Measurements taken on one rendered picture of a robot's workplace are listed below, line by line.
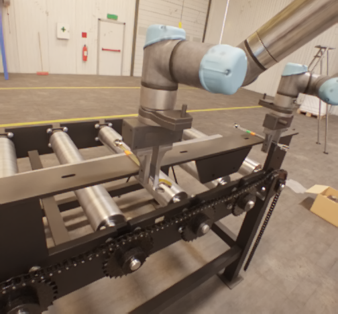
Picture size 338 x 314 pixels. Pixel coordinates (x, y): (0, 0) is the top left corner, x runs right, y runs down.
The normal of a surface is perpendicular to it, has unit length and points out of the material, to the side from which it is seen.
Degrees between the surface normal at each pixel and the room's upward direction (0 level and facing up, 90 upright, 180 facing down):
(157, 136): 90
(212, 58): 66
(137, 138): 90
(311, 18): 106
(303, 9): 87
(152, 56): 90
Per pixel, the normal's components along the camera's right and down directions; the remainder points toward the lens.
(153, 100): -0.16, 0.38
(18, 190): 0.14, -0.90
